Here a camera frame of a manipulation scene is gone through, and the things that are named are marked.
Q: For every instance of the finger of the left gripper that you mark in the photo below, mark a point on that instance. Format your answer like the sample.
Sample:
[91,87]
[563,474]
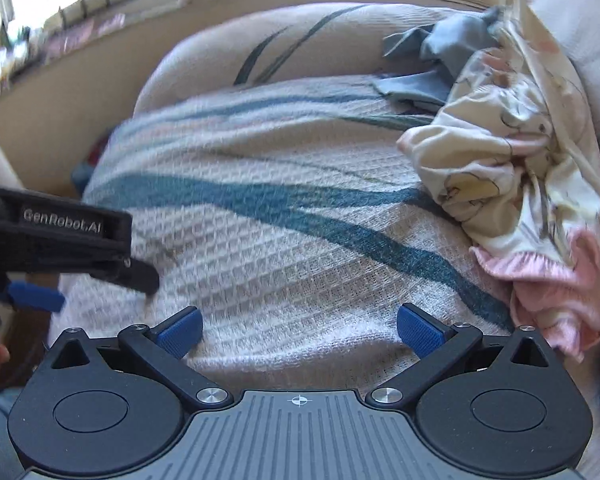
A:
[128,273]
[24,295]

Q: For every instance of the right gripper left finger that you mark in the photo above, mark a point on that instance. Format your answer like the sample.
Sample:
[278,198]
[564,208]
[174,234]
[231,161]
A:
[158,352]

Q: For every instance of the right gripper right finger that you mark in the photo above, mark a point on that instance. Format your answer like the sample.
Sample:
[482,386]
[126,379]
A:
[442,352]

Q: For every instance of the cream floral pink garment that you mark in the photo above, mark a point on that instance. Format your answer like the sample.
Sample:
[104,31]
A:
[513,157]

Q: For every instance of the light blue sweatshirt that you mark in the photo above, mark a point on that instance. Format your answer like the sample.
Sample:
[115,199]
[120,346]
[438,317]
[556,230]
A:
[431,57]

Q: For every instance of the beige waffle sofa cover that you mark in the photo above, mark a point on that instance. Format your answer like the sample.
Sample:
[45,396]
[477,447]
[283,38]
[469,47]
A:
[287,213]

